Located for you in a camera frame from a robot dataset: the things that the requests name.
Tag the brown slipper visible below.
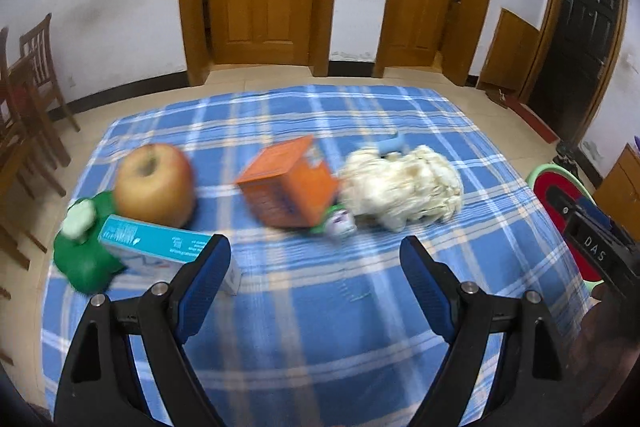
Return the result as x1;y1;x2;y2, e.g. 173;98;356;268
485;88;509;108

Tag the teal white medicine box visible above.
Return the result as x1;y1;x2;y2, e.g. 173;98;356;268
98;215;212;281

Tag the green white toy keychain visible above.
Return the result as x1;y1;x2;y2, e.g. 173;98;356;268
310;204;357;239

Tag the dark entrance door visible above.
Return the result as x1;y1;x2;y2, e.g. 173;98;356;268
518;0;628;145

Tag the orange cardboard box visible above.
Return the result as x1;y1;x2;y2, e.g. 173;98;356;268
235;135;338;229

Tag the wooden chair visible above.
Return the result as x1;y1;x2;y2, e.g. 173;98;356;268
18;13;80;132
1;27;66;271

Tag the green flower shaped container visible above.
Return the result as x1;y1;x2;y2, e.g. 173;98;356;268
53;191;125;295

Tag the wooden shoe cabinet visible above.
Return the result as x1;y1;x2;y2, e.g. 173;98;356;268
478;9;539;94

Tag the right hand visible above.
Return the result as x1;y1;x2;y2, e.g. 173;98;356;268
570;293;639;424

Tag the red door mat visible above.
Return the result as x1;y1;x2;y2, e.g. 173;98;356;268
504;94;560;144

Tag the wooden side cabinet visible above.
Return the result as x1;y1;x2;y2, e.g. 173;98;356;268
593;144;640;239

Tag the red green trash bin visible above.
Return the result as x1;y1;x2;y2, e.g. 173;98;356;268
526;162;602;294

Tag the red yellow apple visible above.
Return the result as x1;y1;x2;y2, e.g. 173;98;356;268
113;143;196;228

